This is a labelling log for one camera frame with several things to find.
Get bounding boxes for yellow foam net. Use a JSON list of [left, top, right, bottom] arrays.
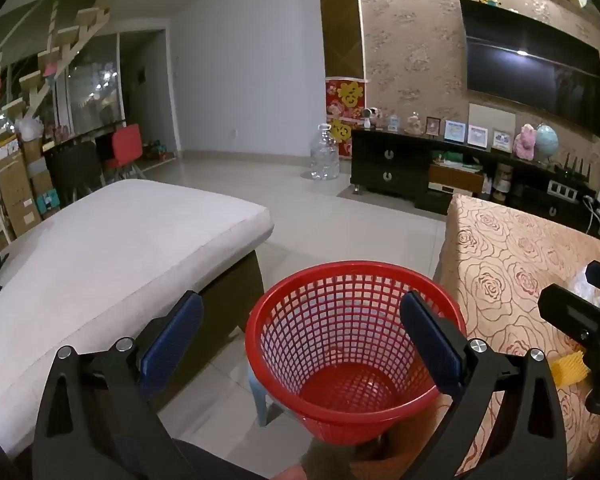
[[550, 352, 591, 388]]

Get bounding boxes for green packets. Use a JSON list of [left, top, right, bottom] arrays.
[[432, 150, 481, 168]]

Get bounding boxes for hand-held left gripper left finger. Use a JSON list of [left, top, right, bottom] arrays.
[[31, 290, 206, 480]]

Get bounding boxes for black router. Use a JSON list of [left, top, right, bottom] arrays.
[[550, 155, 593, 183]]

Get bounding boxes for glass storage jar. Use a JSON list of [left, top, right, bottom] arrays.
[[494, 162, 513, 193]]

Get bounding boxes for red plastic mesh basket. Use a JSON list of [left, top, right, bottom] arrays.
[[245, 261, 467, 447]]

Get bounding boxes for black TV cabinet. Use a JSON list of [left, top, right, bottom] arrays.
[[350, 127, 600, 236]]

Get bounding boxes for black wall television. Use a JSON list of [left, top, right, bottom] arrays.
[[459, 0, 600, 140]]

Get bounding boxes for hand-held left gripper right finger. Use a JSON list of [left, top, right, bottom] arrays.
[[399, 290, 568, 480]]

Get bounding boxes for black chair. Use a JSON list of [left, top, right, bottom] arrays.
[[45, 140, 106, 206]]

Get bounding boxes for blue picture frame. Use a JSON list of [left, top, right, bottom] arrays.
[[444, 120, 468, 144]]

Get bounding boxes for wooden box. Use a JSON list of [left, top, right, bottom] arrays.
[[427, 162, 483, 195]]

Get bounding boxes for red festive wall poster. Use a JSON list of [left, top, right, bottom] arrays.
[[325, 77, 368, 158]]

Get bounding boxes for white power cable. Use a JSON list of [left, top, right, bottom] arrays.
[[582, 195, 600, 236]]

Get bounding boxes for glass sliding door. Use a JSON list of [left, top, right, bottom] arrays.
[[65, 30, 126, 136]]

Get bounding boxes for white power strip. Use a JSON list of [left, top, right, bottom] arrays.
[[547, 180, 580, 202]]

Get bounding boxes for clear water jug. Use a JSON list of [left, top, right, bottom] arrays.
[[308, 124, 342, 181]]

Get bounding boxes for red chair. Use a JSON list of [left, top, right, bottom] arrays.
[[105, 123, 148, 181]]

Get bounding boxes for white cushioned sofa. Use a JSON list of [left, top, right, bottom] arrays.
[[0, 178, 274, 461]]

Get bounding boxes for pink plush toy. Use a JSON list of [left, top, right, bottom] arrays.
[[512, 123, 538, 161]]

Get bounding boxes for wooden staircase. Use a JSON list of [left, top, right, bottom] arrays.
[[0, 0, 118, 171]]

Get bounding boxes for rose-patterned tablecloth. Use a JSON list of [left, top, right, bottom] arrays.
[[432, 194, 600, 480]]

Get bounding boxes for light blue plastic stool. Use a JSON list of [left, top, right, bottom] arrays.
[[247, 362, 287, 428]]

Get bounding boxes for stack of cardboard boxes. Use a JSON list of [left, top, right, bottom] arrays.
[[0, 132, 61, 248]]

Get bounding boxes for white translucent plastic bag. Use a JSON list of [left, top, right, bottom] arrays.
[[565, 267, 600, 318]]

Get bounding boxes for light blue globe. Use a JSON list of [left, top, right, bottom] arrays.
[[534, 122, 560, 167]]

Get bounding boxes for white board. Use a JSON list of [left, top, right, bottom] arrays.
[[467, 102, 517, 136]]

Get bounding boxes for person's dark clothing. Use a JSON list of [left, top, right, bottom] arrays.
[[172, 437, 306, 480]]

